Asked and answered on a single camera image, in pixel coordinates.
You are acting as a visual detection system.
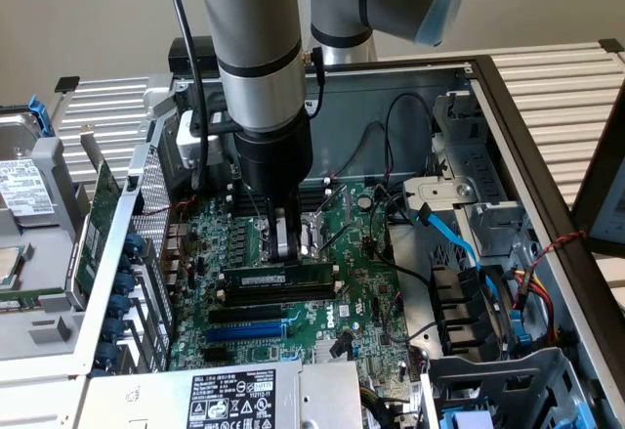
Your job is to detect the yellow black power wires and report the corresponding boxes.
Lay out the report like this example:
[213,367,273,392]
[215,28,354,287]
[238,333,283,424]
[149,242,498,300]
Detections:
[359,383,392,429]

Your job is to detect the short black expansion slot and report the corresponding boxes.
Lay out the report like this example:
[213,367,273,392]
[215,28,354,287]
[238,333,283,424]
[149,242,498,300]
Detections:
[201,347,231,365]

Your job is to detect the green graphics card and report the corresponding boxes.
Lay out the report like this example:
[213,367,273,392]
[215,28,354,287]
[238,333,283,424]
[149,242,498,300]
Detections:
[64,124,124,311]

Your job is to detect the silver disk bay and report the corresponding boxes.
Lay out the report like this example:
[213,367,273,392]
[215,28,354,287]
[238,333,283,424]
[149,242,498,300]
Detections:
[402,89,533,264]

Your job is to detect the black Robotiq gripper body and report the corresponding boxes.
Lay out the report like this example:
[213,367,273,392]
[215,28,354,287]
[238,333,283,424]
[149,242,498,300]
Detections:
[232,114,314,201]

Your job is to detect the green RAM stick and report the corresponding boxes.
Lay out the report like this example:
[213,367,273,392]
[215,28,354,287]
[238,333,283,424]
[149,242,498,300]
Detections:
[0,290,65,311]
[222,261,339,287]

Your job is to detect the grey drive cage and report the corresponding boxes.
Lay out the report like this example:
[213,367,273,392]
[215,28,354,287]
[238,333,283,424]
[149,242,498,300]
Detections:
[422,345,604,429]

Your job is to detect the blue disk bracket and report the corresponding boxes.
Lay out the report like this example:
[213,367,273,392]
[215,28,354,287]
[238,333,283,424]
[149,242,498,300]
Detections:
[27,94,54,138]

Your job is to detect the blue wire connector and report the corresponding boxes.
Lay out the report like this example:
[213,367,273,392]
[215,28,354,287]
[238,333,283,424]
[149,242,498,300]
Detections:
[510,301,534,352]

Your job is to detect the dark framed monitor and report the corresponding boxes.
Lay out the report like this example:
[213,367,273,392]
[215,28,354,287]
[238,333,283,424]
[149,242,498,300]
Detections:
[569,99,625,257]

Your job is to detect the silver port block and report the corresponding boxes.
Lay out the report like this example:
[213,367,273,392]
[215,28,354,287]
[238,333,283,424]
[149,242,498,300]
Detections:
[165,223,190,293]

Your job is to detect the blue card clip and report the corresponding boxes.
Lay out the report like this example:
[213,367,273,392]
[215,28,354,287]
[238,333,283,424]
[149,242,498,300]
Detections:
[96,342,120,367]
[124,232,146,257]
[116,272,138,297]
[109,294,132,319]
[104,317,127,341]

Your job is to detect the blue plastic drive caddy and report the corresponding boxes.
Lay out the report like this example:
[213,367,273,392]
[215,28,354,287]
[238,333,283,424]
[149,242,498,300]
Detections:
[438,407,495,429]

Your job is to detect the green Dell motherboard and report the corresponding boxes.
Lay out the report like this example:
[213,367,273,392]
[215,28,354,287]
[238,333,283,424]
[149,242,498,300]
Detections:
[168,182,416,391]

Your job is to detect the silver power supply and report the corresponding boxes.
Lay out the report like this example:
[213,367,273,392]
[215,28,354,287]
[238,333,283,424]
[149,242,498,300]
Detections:
[80,360,366,429]

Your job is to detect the silver CPU chip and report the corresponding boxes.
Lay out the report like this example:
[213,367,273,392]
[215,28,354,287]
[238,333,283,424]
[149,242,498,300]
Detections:
[0,242,26,289]

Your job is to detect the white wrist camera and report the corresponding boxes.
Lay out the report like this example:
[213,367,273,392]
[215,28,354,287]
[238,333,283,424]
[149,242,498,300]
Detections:
[175,109,222,170]

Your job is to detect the blue SATA wire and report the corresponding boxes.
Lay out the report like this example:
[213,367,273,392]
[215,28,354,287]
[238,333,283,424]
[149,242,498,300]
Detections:
[412,202,495,301]

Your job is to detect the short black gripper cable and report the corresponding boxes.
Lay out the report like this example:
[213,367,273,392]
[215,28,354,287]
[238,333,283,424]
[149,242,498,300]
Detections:
[302,46,327,118]

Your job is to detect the silver CPU socket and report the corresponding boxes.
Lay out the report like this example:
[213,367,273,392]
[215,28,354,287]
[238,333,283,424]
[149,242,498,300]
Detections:
[252,211,327,267]

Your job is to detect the red black twisted wire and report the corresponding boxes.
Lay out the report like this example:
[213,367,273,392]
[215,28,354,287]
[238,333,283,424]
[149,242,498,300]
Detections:
[529,230,587,265]

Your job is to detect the thin red wire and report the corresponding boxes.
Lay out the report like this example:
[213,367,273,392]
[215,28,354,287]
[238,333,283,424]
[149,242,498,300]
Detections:
[168,194,199,220]

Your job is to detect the red yellow power wires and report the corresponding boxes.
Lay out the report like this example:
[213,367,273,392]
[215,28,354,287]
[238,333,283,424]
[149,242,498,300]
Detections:
[507,267,558,347]

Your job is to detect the thin metal locking lever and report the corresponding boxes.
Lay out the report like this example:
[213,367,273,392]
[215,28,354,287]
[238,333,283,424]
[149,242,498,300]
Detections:
[317,223,365,257]

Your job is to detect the open metal PC case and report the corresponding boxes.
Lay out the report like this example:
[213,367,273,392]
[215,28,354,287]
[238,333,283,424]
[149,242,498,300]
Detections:
[62,55,625,429]

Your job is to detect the black fan shroud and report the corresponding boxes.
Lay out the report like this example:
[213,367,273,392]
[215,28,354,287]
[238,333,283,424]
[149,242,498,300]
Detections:
[428,263,495,358]

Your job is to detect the black box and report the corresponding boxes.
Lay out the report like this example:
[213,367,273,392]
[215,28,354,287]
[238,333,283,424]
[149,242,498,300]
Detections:
[168,36,219,72]

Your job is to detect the blue expansion slot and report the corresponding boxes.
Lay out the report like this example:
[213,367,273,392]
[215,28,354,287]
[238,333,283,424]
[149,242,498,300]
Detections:
[204,320,288,345]

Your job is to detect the silver hard disk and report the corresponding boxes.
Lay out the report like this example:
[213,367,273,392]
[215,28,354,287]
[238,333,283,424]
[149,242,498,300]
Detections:
[0,111,59,229]

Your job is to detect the black case fan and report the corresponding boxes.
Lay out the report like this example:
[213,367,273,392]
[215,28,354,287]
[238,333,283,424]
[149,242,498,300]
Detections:
[480,265,517,352]

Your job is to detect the small silver heatsink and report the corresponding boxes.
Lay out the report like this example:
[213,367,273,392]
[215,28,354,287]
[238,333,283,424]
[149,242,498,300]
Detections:
[314,338,354,365]

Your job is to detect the long black arm cable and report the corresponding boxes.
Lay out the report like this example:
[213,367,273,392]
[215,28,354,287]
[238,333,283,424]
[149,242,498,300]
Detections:
[165,0,211,193]

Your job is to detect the long black expansion slot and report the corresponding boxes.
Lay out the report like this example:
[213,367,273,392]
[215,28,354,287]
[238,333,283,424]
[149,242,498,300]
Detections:
[208,304,284,326]

